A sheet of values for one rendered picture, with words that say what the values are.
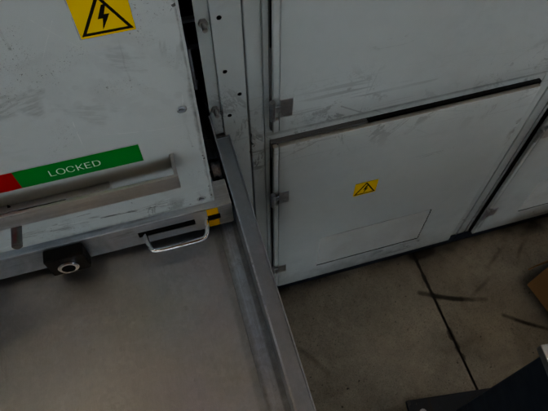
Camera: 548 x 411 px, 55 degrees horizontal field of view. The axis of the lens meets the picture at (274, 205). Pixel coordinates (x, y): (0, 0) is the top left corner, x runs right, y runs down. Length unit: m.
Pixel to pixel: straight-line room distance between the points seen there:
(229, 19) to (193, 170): 0.24
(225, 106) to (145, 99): 0.34
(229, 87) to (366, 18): 0.26
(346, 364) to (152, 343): 0.96
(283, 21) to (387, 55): 0.23
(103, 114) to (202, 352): 0.39
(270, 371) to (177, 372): 0.14
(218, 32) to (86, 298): 0.47
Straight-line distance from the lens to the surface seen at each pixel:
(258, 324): 0.84
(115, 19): 0.58
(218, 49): 0.88
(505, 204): 1.81
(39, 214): 0.75
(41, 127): 0.68
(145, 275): 0.90
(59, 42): 0.59
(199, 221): 0.87
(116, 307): 0.89
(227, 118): 1.00
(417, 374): 1.75
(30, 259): 0.91
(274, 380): 0.82
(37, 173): 0.74
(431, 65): 1.07
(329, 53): 0.93
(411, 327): 1.79
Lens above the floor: 1.65
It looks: 59 degrees down
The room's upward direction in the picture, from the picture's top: straight up
